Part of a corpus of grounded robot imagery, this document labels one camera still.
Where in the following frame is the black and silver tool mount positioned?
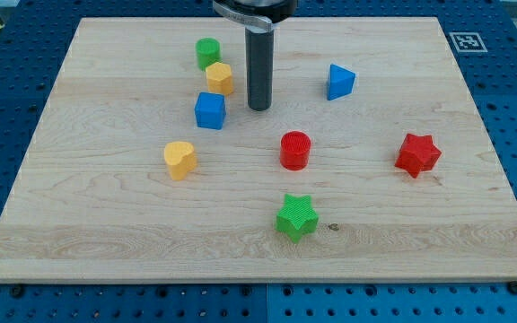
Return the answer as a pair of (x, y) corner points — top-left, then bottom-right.
(213, 0), (298, 32)

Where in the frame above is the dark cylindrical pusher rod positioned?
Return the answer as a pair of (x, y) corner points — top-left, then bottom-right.
(245, 29), (274, 111)

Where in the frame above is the yellow hexagon block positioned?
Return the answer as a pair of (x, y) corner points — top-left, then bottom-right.
(206, 62), (234, 96)

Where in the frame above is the green cylinder block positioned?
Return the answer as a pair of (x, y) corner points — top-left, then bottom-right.
(195, 38), (222, 71)

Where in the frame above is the blue cube block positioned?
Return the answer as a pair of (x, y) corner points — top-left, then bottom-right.
(194, 92), (226, 130)

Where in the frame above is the blue triangle block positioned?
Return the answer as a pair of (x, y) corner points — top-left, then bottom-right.
(327, 64), (356, 100)

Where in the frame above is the red cylinder block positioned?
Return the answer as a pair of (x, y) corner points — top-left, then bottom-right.
(279, 131), (311, 170)

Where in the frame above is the yellow heart block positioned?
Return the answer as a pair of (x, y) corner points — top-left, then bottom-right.
(163, 141), (197, 180)

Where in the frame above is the wooden board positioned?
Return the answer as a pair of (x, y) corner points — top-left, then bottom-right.
(0, 17), (517, 284)

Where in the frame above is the green star block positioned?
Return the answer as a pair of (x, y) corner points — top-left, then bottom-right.
(275, 194), (319, 244)

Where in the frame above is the red star block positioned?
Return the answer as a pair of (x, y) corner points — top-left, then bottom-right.
(394, 133), (442, 179)

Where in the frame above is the white fiducial marker tag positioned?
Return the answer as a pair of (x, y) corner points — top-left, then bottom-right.
(450, 31), (487, 53)

